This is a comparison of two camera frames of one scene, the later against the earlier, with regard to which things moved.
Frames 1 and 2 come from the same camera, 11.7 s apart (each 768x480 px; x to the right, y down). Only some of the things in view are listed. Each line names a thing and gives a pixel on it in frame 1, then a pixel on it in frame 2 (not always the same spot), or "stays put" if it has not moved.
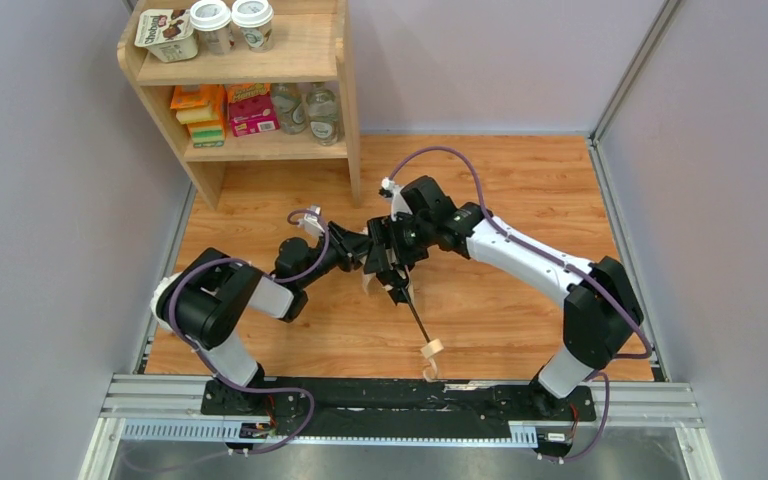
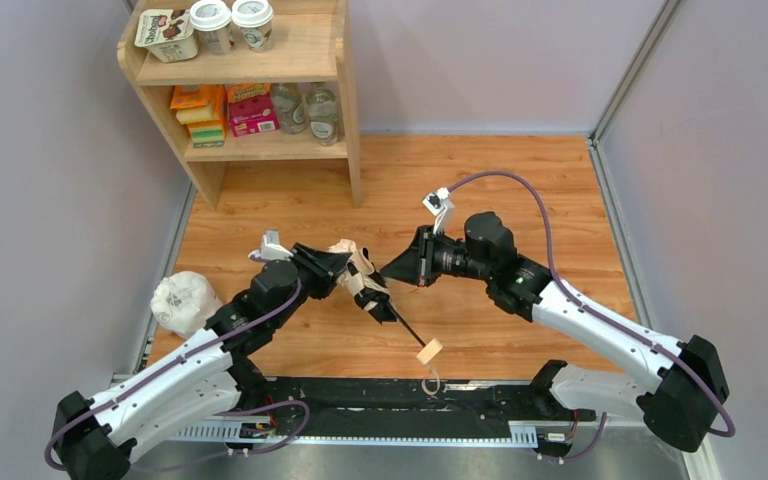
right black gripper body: x=389 y=246 -> x=429 y=254
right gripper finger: x=399 y=285 -> x=411 y=265
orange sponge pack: x=203 y=108 stays put
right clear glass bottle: x=324 y=116 stays put
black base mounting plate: x=360 y=408 stays put
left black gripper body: x=343 y=244 -> x=313 y=266
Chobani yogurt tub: x=168 y=34 stays put
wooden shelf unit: x=288 y=103 stays put
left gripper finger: x=354 y=244 -> x=328 y=262
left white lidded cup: x=211 y=19 stays put
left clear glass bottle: x=292 y=107 stays put
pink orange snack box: x=252 y=109 stays put
